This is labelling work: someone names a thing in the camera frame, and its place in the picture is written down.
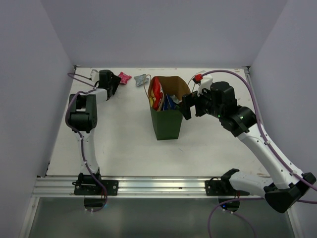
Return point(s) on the large red white chips bag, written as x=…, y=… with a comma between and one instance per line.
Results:
x=156, y=95

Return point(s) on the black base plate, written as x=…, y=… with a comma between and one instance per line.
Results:
x=221, y=187
x=94, y=189

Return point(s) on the blue Burts chips bag front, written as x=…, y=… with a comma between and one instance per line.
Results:
x=169, y=103

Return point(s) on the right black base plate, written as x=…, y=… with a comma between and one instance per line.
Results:
x=221, y=187

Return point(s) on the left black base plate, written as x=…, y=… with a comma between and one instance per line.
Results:
x=94, y=189

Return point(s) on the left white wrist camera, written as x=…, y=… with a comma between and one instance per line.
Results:
x=94, y=75

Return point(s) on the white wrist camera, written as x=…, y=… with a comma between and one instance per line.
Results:
x=94, y=75
x=204, y=82

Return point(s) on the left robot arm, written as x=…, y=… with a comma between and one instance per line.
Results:
x=82, y=118

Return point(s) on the aluminium mounting rail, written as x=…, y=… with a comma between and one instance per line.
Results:
x=128, y=187

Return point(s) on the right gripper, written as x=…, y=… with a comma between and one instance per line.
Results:
x=191, y=99

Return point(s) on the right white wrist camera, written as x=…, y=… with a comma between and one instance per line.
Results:
x=204, y=82

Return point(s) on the pink snack packet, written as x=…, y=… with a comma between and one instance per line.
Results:
x=124, y=78

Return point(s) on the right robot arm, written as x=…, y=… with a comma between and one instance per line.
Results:
x=286, y=184

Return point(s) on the green paper bag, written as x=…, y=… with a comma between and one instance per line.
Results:
x=167, y=124

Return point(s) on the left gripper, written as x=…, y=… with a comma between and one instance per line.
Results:
x=116, y=81

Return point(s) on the silver grey snack packet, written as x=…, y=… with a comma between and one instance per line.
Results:
x=175, y=99

